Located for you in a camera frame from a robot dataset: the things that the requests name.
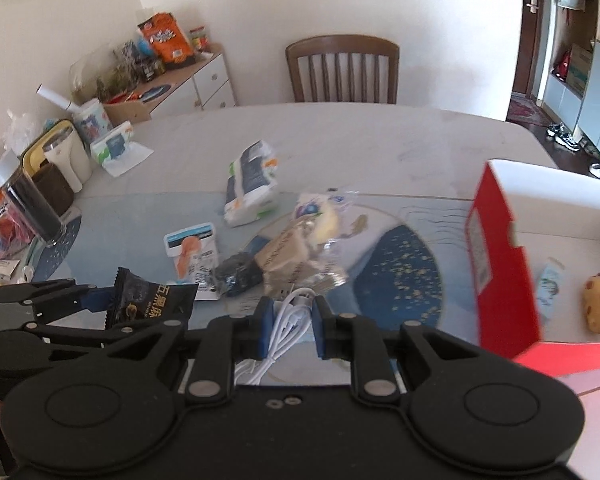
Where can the small dark packet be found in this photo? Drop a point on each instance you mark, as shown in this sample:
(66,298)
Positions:
(232,275)

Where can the clear bag of pastry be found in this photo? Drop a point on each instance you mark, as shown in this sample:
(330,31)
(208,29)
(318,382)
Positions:
(320,215)

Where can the jar with red lid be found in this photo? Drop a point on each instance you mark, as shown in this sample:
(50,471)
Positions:
(200,39)

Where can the green and white cardboard box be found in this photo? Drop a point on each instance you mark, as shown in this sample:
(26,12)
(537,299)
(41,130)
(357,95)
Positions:
(578,70)

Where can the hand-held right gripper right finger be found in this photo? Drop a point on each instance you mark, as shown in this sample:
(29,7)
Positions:
(322,332)

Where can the black snack packet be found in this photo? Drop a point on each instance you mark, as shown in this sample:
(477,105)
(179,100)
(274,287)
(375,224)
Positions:
(150,300)

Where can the glass jar with white lid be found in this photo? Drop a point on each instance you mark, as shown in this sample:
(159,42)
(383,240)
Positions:
(30,205)

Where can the red cardboard box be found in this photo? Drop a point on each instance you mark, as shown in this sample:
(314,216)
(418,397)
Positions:
(500,280)

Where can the yellow tray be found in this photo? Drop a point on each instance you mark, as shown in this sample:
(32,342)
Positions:
(35,147)

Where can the orange snack bag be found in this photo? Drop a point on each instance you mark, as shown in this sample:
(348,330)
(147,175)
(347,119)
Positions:
(167,40)

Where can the brown holder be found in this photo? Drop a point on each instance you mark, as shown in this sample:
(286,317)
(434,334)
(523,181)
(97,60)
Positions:
(55,190)

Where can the crumpled clear plastic bag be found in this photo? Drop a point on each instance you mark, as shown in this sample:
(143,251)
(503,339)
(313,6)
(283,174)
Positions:
(17,127)

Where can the white marble desktop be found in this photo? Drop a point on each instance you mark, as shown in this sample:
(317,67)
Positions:
(380,150)

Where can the light blue tube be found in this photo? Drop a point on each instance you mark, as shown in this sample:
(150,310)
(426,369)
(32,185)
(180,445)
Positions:
(550,290)

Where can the clear plastic storage box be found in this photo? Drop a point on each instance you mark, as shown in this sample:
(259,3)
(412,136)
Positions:
(125,67)

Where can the open cardboard box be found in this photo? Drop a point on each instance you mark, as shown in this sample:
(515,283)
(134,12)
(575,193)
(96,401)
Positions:
(127,110)

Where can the light blue printed table mat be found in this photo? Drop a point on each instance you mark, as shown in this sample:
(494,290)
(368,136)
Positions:
(130,220)

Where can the white sideboard with wooden top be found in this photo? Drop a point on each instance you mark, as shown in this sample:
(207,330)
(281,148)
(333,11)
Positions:
(212,80)

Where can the wooden chair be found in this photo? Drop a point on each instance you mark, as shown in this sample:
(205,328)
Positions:
(342,45)

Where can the white and navy tissue pack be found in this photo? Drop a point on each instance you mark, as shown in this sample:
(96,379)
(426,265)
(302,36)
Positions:
(250,180)

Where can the dark red rug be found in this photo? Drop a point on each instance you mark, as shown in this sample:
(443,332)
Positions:
(525,110)

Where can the round dark blue mat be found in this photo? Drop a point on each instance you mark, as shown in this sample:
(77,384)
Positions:
(152,92)
(67,242)

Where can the small white tube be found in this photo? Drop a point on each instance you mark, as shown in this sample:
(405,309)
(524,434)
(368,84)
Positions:
(5,267)

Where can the white paper napkin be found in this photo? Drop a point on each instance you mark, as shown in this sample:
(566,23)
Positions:
(115,145)

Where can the pair of dark sneakers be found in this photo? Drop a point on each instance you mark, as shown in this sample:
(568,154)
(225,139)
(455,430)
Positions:
(562,136)

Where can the white packet with orange print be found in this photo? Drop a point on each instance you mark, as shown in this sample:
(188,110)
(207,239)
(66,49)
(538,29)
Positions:
(190,245)

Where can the white kettle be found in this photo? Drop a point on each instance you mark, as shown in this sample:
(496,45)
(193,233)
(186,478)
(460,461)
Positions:
(70,157)

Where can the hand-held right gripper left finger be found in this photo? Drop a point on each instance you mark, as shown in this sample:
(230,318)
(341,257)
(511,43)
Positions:
(266,327)

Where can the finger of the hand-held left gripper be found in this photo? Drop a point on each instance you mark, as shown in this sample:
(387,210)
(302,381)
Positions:
(96,302)
(80,336)

